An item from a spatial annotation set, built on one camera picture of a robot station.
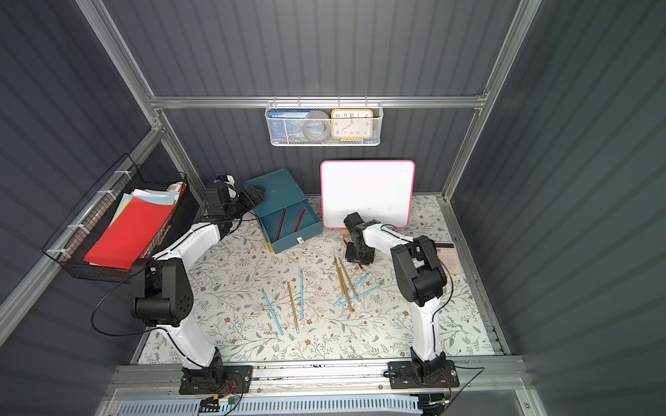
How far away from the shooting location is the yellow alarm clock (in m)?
0.89

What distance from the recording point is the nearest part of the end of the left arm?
724 mm

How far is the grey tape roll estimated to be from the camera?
87 cm

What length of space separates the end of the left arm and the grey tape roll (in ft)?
0.86
